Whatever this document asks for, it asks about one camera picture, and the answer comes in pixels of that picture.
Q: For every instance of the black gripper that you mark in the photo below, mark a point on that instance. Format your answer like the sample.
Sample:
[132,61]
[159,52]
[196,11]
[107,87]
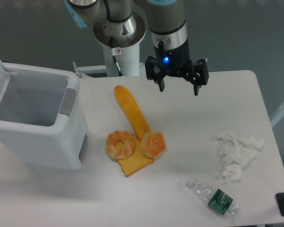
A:
[176,63]

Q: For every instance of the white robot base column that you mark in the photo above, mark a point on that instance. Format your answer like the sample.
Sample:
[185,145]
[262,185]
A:
[126,59]

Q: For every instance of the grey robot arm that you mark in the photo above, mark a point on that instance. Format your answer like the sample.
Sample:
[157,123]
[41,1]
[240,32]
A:
[120,25]

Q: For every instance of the long baguette bread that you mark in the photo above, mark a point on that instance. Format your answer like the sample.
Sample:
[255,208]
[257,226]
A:
[132,111]

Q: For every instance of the round knotted bread roll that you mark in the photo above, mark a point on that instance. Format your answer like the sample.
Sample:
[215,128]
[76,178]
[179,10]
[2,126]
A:
[153,144]

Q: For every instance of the crumpled white tissue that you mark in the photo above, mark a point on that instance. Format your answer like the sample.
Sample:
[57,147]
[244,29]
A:
[236,153]

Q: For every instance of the empty plastic water bottle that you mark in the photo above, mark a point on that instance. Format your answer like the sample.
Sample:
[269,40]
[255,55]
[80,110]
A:
[213,197]

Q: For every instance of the white trash bin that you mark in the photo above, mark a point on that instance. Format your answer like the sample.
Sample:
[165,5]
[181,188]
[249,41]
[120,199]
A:
[41,117]

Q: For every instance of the ring-shaped donut bread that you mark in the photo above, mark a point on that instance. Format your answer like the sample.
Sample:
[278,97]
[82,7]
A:
[119,144]

